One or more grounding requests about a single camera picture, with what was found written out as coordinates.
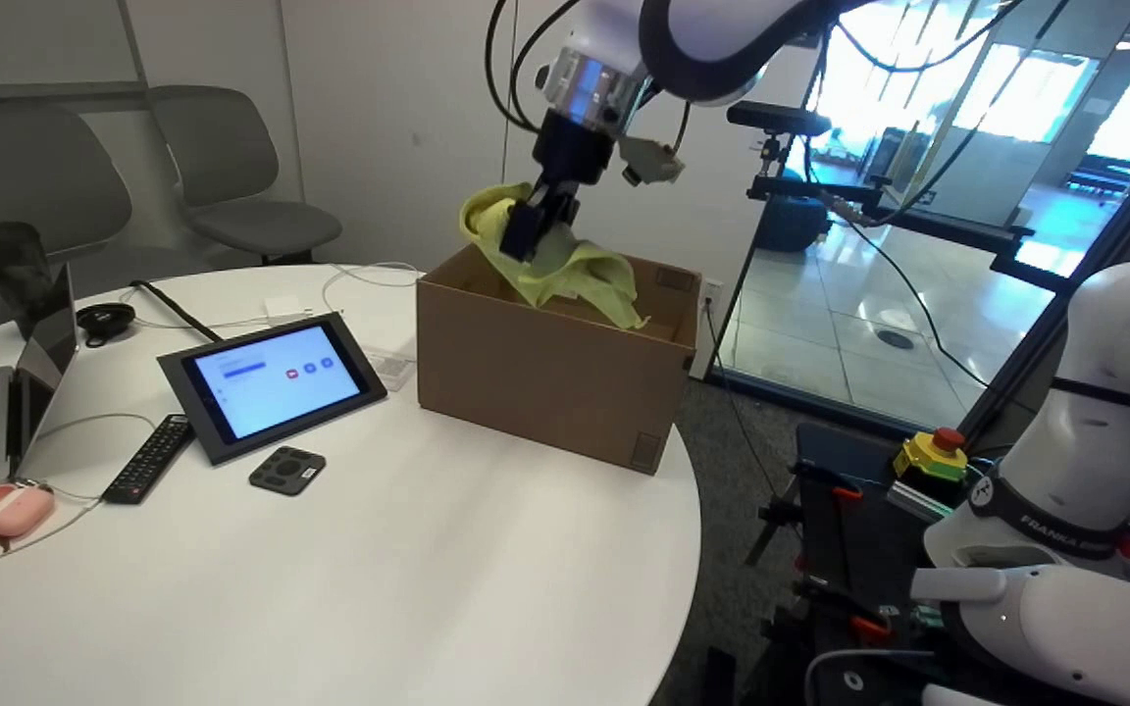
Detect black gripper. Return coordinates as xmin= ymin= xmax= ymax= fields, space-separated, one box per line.
xmin=494 ymin=107 xmax=622 ymax=263

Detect yellow towel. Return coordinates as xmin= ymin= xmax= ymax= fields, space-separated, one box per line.
xmin=456 ymin=182 xmax=653 ymax=337

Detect brown cardboard box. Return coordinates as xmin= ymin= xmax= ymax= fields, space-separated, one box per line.
xmin=410 ymin=245 xmax=706 ymax=480

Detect gray office chair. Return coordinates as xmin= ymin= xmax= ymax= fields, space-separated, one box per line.
xmin=139 ymin=88 xmax=346 ymax=271
xmin=0 ymin=101 xmax=158 ymax=344

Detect black tablet with lit screen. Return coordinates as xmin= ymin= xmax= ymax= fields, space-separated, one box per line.
xmin=152 ymin=309 xmax=389 ymax=469

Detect black smartphone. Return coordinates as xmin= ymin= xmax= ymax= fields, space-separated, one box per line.
xmin=243 ymin=442 xmax=330 ymax=501

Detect small black round object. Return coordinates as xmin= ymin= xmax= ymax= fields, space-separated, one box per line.
xmin=70 ymin=301 xmax=138 ymax=352

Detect black remote control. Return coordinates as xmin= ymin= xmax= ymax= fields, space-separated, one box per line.
xmin=95 ymin=412 xmax=197 ymax=511

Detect red yellow emergency stop button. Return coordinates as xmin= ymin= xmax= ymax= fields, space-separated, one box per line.
xmin=891 ymin=425 xmax=976 ymax=489

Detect dark tumbler cup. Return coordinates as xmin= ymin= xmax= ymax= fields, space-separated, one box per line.
xmin=0 ymin=221 xmax=74 ymax=344

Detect pink computer mouse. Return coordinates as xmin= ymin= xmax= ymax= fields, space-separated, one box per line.
xmin=0 ymin=484 xmax=60 ymax=549

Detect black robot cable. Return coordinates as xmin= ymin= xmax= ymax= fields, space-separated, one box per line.
xmin=477 ymin=0 xmax=699 ymax=160

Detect black table cable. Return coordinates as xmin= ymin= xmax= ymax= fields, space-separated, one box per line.
xmin=129 ymin=277 xmax=223 ymax=351

